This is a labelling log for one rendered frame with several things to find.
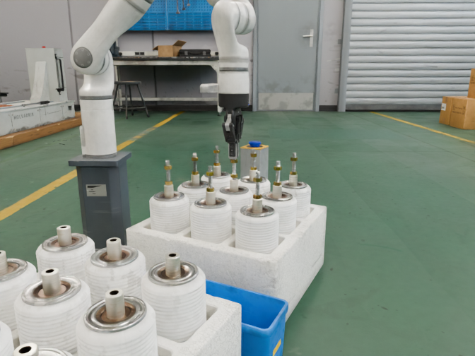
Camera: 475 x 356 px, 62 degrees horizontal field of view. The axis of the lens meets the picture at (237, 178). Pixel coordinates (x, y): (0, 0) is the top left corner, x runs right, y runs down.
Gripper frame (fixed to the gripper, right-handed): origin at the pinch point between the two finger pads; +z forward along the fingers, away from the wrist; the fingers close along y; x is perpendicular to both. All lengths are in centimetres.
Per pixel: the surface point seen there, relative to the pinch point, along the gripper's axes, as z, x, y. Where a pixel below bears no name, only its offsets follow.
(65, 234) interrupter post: 8.5, 20.0, -39.6
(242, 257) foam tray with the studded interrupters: 18.0, -7.6, -21.7
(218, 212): 11.1, -0.5, -15.1
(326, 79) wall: -11, -8, 526
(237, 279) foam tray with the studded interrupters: 23.4, -6.3, -21.4
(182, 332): 18, -5, -48
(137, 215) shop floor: 36, 50, 40
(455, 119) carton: 27, -147, 366
